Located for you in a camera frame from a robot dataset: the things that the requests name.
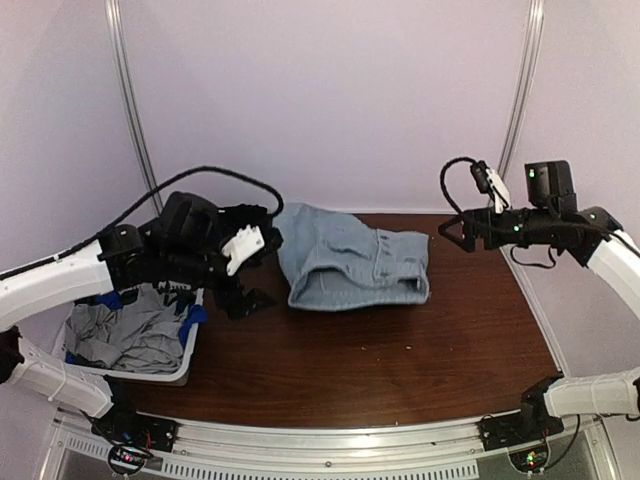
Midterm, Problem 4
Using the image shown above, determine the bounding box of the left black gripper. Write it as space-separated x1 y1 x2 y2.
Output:
161 236 277 319

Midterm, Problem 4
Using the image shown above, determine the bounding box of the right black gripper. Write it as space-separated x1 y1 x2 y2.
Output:
439 207 557 254

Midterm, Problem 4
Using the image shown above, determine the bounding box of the black t-shirt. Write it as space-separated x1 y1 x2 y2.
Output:
218 204 272 235

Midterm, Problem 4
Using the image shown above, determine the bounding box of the light blue denim garment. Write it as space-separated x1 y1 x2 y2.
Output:
274 203 430 312

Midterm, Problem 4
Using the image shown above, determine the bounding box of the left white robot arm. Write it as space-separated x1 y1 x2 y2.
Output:
1 192 282 444

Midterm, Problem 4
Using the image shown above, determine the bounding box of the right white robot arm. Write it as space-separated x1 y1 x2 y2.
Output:
438 157 639 442

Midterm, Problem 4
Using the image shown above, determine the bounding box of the white laundry basket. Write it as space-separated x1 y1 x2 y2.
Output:
54 284 208 385

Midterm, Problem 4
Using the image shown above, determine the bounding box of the blue garment in basket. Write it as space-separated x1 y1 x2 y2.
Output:
178 304 208 347

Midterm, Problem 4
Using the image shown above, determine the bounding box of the grey garment in basket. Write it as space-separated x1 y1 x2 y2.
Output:
64 288 192 375

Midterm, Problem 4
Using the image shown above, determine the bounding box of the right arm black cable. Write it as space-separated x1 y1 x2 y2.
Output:
438 156 481 215

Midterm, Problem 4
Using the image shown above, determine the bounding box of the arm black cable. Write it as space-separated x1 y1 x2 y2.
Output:
438 156 481 215
49 165 286 261

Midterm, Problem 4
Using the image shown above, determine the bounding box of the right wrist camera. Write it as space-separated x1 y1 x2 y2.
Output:
470 161 512 214

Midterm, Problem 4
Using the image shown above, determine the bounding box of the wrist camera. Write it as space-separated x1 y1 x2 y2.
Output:
221 225 283 276
470 161 512 214

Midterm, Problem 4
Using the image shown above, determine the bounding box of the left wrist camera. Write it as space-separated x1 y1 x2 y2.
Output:
221 225 283 276

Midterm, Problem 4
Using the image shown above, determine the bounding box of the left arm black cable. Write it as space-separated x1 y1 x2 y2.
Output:
49 165 286 261

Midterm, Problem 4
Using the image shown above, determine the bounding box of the right aluminium frame post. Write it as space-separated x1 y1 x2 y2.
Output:
498 0 545 177

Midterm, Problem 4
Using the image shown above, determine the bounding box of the aluminium frame post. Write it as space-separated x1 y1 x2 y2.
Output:
104 0 157 191
498 0 545 177

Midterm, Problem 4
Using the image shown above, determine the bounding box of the front aluminium rail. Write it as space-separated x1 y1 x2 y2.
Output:
49 392 609 480

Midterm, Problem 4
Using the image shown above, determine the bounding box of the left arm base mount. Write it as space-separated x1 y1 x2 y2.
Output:
89 413 178 453

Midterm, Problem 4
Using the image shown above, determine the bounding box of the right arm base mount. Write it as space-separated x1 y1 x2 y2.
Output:
476 411 564 451

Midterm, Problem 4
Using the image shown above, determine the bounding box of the left aluminium frame post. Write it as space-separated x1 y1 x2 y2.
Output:
104 0 157 191

